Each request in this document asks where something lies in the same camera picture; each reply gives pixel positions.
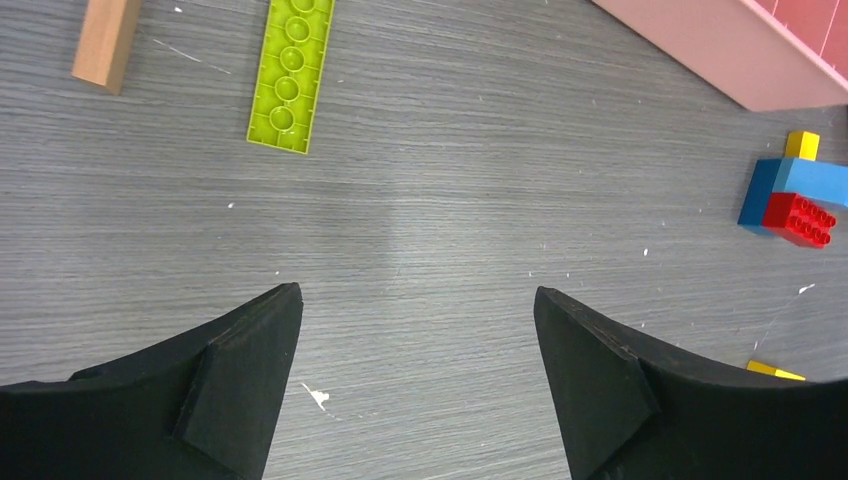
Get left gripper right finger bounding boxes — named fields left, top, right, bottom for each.
left=534, top=287, right=847, bottom=479

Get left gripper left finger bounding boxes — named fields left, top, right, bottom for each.
left=1, top=283, right=303, bottom=479

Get yellow block near front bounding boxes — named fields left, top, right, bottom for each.
left=746, top=360, right=806, bottom=381

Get red toy brick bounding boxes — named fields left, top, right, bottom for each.
left=762, top=192, right=837, bottom=249

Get blue toy brick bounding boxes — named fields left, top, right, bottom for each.
left=737, top=157, right=847, bottom=236

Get yellow small block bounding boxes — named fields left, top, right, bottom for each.
left=784, top=130, right=820, bottom=161

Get lime green building plate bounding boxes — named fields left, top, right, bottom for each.
left=246, top=0, right=335, bottom=154

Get pink divided organizer tray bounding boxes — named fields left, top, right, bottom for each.
left=598, top=1, right=847, bottom=112

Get small wooden rectangular block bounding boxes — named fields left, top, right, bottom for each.
left=71, top=0, right=142, bottom=95

